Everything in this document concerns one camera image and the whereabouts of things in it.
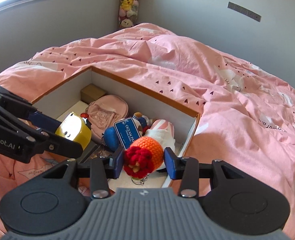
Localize anime art card box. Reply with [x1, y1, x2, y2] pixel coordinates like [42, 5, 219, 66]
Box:
[91, 148, 114, 159]

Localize brown bear plush keychain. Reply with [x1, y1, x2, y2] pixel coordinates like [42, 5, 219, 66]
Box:
[102, 112, 153, 151]

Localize orange crochet doll keychain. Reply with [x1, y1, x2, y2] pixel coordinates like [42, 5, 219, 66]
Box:
[123, 137, 164, 185]

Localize white pink-striped plush toy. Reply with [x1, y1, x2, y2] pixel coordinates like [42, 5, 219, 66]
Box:
[145, 119, 176, 173]

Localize yellow toy figure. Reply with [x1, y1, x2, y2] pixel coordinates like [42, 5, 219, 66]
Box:
[55, 112, 92, 150]

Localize white box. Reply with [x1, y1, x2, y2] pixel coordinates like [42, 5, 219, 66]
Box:
[56, 101, 88, 122]

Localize pink mini backpack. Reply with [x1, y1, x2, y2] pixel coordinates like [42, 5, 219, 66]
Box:
[85, 95, 129, 144]

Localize small gold cardboard box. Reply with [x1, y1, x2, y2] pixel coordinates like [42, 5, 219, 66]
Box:
[80, 84, 107, 104]

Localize dark grey box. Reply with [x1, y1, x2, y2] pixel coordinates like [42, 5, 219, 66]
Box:
[77, 140, 104, 164]

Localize blue ocean park tag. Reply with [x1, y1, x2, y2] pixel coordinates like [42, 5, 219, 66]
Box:
[114, 117, 141, 149]

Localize red heart charm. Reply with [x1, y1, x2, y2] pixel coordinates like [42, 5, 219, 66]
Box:
[80, 113, 89, 119]

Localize orange cardboard storage box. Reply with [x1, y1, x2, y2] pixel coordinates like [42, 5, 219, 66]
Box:
[31, 65, 201, 189]

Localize pink heart-print duvet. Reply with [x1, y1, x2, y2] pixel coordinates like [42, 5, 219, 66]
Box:
[0, 23, 295, 239]

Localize hanging plush toy organizer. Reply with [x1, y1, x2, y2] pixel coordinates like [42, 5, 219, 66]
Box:
[118, 0, 139, 29]

